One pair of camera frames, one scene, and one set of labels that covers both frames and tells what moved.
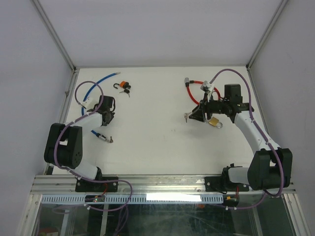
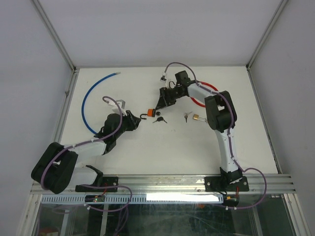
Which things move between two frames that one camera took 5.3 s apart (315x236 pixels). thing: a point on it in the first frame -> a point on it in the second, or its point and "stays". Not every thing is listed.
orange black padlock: x=123 y=84 -> x=151 y=112
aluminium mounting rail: x=141 y=185 stays
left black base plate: x=85 y=186 stays
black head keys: x=127 y=91 -> x=159 y=119
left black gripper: x=112 y=114 -> x=132 y=120
